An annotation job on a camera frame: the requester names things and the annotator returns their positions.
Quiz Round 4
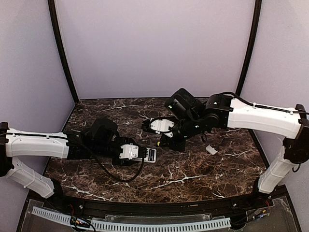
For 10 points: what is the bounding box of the white remote control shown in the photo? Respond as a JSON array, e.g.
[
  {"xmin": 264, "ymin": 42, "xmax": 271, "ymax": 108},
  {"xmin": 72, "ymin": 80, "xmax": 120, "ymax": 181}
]
[{"xmin": 132, "ymin": 148, "xmax": 157, "ymax": 163}]

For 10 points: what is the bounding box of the white battery cover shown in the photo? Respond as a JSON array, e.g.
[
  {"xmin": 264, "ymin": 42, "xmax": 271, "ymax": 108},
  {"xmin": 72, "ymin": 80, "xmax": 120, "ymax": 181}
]
[{"xmin": 206, "ymin": 145, "xmax": 218, "ymax": 155}]

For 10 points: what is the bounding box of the purple battery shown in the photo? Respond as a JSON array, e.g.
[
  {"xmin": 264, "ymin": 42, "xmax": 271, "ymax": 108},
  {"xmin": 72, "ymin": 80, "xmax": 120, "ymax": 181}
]
[{"xmin": 148, "ymin": 149, "xmax": 156, "ymax": 162}]

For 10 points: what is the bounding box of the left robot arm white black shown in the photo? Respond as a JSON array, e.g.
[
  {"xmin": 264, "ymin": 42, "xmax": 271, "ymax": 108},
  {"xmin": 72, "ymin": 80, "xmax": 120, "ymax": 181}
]
[{"xmin": 0, "ymin": 118, "xmax": 147, "ymax": 199}]

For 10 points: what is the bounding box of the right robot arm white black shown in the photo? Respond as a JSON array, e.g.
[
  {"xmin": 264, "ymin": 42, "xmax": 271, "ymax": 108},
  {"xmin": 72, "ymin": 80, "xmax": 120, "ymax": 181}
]
[{"xmin": 155, "ymin": 88, "xmax": 309, "ymax": 194}]

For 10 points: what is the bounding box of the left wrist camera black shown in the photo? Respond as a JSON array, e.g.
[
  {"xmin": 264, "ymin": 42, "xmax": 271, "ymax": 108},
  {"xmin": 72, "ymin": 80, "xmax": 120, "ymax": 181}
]
[{"xmin": 119, "ymin": 144, "xmax": 145, "ymax": 160}]

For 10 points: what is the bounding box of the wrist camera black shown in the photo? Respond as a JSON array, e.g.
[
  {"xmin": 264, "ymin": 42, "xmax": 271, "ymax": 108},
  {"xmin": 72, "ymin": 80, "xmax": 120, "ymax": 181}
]
[
  {"xmin": 119, "ymin": 144, "xmax": 145, "ymax": 160},
  {"xmin": 141, "ymin": 118, "xmax": 175, "ymax": 138}
]

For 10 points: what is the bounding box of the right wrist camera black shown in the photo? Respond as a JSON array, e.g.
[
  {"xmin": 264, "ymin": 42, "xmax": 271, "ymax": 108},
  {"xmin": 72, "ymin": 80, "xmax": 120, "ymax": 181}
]
[{"xmin": 141, "ymin": 118, "xmax": 175, "ymax": 138}]

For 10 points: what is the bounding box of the black table front rail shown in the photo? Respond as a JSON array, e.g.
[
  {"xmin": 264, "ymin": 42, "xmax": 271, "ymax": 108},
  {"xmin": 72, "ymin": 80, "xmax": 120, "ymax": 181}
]
[{"xmin": 64, "ymin": 194, "xmax": 250, "ymax": 217}]

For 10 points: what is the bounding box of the white slotted cable duct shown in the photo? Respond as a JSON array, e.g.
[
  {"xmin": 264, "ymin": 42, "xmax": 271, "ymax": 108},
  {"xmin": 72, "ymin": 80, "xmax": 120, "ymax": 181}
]
[{"xmin": 31, "ymin": 206, "xmax": 233, "ymax": 232}]

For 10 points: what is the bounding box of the right black frame post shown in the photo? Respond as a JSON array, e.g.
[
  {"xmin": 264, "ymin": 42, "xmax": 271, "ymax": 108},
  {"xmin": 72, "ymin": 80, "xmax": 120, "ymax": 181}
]
[{"xmin": 235, "ymin": 0, "xmax": 262, "ymax": 95}]

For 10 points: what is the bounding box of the black frame post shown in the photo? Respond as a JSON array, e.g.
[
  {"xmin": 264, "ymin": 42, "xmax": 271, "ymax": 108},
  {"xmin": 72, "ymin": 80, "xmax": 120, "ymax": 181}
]
[
  {"xmin": 235, "ymin": 0, "xmax": 262, "ymax": 95},
  {"xmin": 47, "ymin": 0, "xmax": 79, "ymax": 104}
]

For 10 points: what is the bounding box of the left black frame post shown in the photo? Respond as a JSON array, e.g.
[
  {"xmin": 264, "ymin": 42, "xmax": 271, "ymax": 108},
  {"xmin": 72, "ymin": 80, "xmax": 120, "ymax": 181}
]
[{"xmin": 47, "ymin": 0, "xmax": 79, "ymax": 104}]

